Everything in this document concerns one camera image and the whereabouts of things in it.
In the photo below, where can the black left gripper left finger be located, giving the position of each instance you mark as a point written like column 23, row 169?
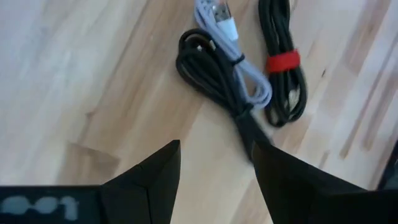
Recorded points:
column 146, row 193

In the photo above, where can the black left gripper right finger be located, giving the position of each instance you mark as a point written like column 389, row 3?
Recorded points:
column 289, row 186

